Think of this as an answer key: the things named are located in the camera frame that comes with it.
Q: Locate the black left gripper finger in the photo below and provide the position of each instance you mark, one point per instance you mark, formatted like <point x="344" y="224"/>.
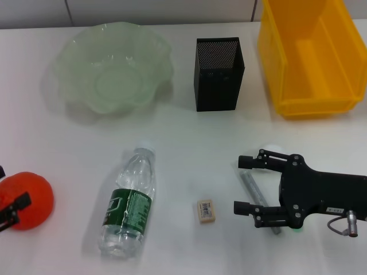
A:
<point x="2" y="172"/>
<point x="22" y="201"/>

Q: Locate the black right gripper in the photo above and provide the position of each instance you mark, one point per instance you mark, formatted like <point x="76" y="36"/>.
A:
<point x="315" y="192"/>

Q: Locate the yellow plastic bin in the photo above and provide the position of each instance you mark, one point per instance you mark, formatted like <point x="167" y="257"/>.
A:
<point x="315" y="71"/>

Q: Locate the grey pen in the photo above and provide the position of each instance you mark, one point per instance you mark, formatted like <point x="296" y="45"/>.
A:
<point x="252" y="186"/>

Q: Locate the black mesh pen holder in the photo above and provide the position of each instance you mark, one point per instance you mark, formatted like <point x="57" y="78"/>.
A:
<point x="218" y="86"/>

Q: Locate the green glass fruit plate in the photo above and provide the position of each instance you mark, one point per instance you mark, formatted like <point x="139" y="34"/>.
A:
<point x="114" y="71"/>

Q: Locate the beige eraser with barcode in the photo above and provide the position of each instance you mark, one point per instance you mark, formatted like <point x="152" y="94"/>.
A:
<point x="206" y="211"/>

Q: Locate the orange fruit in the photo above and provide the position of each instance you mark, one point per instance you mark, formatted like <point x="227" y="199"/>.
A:
<point x="34" y="186"/>

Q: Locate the white paper ball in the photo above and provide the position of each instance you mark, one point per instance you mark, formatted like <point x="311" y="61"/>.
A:
<point x="273" y="148"/>

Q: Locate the clear water bottle green label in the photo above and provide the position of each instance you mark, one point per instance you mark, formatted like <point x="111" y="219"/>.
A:
<point x="129" y="206"/>

